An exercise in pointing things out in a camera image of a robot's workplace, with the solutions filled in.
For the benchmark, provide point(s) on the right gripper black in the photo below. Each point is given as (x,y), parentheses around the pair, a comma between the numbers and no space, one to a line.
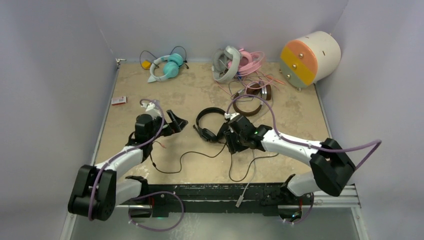
(233,147)

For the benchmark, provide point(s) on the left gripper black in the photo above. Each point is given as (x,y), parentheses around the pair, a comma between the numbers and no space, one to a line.
(178,124)

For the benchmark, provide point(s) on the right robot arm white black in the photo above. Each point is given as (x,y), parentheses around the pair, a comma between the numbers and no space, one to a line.
(331,168)

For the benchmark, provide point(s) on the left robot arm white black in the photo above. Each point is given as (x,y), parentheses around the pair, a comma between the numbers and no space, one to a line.
(96,190)

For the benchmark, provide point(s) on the brown headphones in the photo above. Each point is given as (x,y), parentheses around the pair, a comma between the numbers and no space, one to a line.
(263,91)

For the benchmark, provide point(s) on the teal white cat headphones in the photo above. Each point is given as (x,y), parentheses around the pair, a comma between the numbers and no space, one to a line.
(170,70)

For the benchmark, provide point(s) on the grey white headphones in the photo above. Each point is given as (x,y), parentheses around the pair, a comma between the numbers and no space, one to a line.
(225,63)

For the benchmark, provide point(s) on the pink headphones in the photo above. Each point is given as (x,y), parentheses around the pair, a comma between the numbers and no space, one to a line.
(250,62)

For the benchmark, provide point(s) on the small red white box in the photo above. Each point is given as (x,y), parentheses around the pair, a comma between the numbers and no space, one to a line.
(119,100)

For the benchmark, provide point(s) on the yellow small object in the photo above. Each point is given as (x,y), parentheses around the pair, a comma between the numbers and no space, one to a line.
(146,64)

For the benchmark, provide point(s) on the round drawer cabinet orange yellow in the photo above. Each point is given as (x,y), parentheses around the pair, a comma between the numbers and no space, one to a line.
(310,58)

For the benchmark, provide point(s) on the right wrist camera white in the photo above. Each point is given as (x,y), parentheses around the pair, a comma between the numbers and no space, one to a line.
(229,116)

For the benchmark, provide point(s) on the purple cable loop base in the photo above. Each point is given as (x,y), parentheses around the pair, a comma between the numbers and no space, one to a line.
(160,213)

